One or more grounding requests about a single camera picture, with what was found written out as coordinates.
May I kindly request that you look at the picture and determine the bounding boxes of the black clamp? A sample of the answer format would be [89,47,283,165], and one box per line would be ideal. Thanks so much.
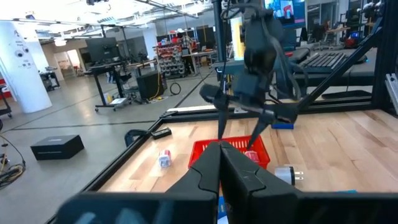
[124,128,152,148]

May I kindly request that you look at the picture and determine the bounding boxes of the colourful wall screen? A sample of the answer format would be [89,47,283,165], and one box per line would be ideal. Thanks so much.
[264,0,307,29]

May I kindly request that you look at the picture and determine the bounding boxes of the black monitor on cart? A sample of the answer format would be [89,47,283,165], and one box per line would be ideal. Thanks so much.
[85,37,122,63]

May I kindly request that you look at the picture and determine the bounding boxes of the black cabinet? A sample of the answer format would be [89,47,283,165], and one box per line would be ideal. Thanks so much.
[136,70,165,101]

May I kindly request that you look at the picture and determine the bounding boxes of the loose floor cables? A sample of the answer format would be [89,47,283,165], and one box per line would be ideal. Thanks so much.
[0,135,27,190]

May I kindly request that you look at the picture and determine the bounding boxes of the black rolling cart desk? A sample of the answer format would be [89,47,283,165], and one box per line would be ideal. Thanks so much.
[83,61,137,113]

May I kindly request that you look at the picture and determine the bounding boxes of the red plastic basket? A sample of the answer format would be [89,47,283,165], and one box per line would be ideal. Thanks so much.
[188,135,271,170]

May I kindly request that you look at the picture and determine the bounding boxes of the white round pillar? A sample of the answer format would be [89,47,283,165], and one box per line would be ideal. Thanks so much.
[0,20,53,114]

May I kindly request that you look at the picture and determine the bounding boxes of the backlit keyboard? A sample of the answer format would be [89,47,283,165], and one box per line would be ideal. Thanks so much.
[300,51,348,70]

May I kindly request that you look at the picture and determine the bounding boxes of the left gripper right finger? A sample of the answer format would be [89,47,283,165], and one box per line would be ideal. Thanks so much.
[221,142,398,224]

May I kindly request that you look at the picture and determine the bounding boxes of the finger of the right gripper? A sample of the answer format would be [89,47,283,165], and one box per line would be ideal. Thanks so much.
[246,115,275,151]
[216,103,231,141]

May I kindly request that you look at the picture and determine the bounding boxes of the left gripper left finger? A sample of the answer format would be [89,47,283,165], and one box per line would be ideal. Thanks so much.
[54,142,222,224]

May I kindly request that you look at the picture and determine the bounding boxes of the white grey plug adapter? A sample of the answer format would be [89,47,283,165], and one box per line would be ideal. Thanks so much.
[274,166,305,187]

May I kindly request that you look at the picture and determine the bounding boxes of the black aluminium table frame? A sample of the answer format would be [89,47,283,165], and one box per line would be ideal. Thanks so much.
[45,0,398,224]

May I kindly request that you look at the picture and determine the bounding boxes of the blue power bank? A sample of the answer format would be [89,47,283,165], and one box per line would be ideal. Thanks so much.
[271,122,295,130]

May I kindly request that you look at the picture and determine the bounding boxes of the silver aluminium extrusion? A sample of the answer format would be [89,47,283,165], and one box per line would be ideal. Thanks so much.
[384,73,398,114]

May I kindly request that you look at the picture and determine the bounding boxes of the parts shelf with bins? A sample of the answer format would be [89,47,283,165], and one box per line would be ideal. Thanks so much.
[154,29,200,78]

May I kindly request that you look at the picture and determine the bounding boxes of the bright desk monitor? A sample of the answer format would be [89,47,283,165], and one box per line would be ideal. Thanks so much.
[229,16,246,62]

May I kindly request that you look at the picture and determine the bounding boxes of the pink white charger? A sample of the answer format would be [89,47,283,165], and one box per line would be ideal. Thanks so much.
[244,150,261,165]
[157,149,173,169]

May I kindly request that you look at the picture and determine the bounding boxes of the dark grey side desk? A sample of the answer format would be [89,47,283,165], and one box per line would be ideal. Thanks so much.
[214,46,379,86]

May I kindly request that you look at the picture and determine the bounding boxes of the small black device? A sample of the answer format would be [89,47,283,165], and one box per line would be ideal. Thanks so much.
[150,126,173,141]

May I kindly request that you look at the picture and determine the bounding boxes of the black box on floor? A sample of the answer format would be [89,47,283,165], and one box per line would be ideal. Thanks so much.
[30,134,85,161]

